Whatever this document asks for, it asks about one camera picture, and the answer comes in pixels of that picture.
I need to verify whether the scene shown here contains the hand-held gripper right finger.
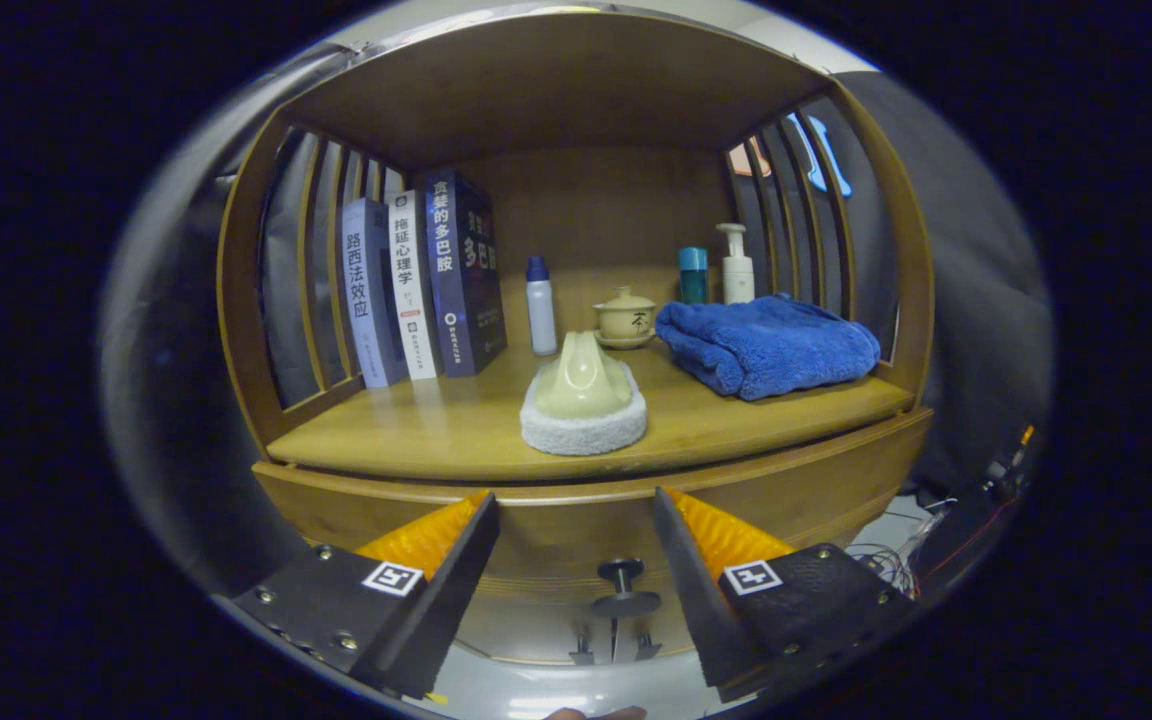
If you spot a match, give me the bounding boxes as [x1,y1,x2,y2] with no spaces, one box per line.
[652,486,922,703]

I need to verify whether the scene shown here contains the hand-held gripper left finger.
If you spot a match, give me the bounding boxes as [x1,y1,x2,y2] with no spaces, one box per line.
[231,490,502,701]

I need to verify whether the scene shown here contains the wooden drawer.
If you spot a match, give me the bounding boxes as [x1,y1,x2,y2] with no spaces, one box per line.
[251,408,935,621]

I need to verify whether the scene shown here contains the pale green scrub brush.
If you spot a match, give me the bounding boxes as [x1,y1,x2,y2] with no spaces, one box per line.
[519,331,649,457]

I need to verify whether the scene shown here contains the wooden cabinet door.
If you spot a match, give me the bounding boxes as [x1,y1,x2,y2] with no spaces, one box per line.
[614,600,702,663]
[456,600,617,666]

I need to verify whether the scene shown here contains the wooden countertop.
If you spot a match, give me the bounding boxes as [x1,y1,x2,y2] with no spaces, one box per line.
[266,340,917,483]

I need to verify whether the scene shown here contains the wooden cabinet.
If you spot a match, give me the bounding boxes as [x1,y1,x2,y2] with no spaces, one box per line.
[216,8,937,666]

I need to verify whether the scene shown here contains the blue folded towel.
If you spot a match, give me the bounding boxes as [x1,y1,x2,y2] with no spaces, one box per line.
[655,293,882,402]

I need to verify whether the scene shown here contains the beige lidded ceramic teacup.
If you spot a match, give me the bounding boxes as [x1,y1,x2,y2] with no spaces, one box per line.
[592,286,658,351]

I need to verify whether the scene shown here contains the white bottle with blue cap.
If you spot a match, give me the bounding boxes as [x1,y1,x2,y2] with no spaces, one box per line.
[525,256,559,357]

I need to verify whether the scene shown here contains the teal bottle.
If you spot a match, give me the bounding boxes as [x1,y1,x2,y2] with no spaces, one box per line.
[677,247,710,305]

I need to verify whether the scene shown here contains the light blue book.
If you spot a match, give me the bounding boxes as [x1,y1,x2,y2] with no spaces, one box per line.
[341,197,409,389]

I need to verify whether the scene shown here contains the white book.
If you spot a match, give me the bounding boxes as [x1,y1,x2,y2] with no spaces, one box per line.
[387,190,444,381]

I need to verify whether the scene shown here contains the white pump bottle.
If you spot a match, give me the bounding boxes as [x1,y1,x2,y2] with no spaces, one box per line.
[716,222,756,305]

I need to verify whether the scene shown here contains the dark blue book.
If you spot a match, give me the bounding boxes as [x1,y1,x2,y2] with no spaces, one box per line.
[423,168,509,378]

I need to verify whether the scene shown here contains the black and orange device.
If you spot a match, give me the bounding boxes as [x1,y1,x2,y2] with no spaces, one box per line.
[976,425,1037,496]

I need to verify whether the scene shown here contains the tangle of cables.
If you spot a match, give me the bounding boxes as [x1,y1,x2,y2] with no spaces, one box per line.
[846,495,957,601]

